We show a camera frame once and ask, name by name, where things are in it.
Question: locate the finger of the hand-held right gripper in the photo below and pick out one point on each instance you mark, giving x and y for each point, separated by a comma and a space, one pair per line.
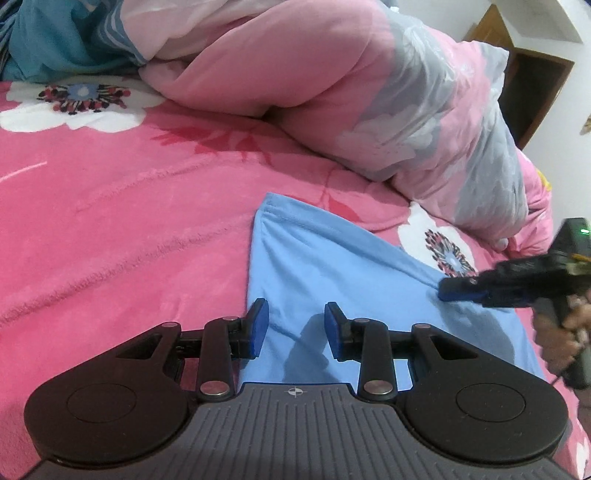
457, 290

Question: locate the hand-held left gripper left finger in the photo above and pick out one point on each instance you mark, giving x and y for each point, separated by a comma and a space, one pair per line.
259, 330

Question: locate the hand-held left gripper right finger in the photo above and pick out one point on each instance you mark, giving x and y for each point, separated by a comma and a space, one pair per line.
333, 330

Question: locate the light blue t-shirt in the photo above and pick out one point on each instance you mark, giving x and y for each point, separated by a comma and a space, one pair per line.
346, 258

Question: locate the person's right hand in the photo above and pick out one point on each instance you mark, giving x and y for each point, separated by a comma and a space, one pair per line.
551, 337

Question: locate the bright pink quilted bedspread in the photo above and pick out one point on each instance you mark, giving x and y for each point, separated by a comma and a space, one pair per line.
531, 221

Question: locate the yellowish paper scrap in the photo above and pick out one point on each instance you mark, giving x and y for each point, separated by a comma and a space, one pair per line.
586, 125

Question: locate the pink floral plush blanket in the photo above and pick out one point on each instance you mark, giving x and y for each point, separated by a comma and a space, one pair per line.
115, 207

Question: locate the pink grey floral quilt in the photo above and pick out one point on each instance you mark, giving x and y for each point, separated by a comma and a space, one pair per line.
323, 92

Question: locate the blue striped garment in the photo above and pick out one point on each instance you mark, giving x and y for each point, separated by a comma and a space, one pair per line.
5, 50

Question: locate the wooden door frame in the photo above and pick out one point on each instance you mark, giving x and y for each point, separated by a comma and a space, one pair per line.
489, 27

